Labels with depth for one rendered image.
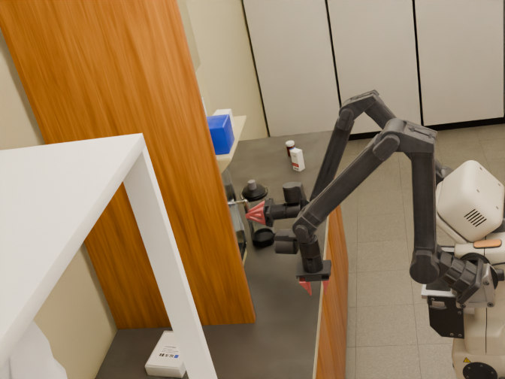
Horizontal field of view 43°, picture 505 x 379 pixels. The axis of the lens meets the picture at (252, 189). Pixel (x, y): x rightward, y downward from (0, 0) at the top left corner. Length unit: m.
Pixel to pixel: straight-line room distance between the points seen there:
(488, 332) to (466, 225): 0.39
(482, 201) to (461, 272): 0.20
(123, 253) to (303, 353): 0.65
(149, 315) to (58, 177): 1.38
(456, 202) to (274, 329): 0.71
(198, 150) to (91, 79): 0.35
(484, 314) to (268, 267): 0.77
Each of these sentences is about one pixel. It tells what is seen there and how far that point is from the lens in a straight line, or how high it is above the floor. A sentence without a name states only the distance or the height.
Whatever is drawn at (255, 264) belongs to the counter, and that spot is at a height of 0.94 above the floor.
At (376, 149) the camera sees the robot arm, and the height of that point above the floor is 1.60.
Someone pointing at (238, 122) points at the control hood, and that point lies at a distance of 2.12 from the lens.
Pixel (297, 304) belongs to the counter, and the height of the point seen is 0.94.
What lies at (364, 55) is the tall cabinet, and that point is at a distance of 5.01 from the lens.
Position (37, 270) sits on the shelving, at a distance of 0.69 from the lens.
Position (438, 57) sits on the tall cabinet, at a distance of 5.06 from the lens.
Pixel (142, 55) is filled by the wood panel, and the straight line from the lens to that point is 1.74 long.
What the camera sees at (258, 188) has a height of 1.18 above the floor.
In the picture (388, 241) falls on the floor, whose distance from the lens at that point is 4.04.
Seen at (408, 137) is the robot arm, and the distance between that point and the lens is 1.57.
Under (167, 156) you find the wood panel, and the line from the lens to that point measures 1.84.
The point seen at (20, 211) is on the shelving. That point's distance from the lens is 0.82.
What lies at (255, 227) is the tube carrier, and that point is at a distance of 2.44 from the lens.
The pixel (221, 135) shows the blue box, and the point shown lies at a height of 1.57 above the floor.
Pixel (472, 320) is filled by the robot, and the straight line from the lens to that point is 2.13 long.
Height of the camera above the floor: 2.32
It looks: 28 degrees down
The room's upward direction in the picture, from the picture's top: 13 degrees counter-clockwise
